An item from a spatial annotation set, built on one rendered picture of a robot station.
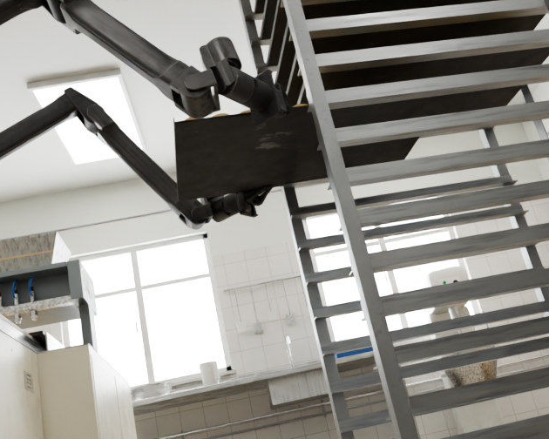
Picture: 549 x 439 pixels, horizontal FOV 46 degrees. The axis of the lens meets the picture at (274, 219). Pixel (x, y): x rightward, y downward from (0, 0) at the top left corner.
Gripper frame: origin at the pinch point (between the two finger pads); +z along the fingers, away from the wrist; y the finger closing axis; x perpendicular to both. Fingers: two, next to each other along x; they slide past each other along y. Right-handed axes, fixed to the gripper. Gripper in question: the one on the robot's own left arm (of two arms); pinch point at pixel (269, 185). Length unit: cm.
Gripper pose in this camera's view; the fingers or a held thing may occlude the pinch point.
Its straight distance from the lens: 170.5
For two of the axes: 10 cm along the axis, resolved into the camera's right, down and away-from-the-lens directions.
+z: 7.7, -3.6, -5.2
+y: 2.2, 9.2, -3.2
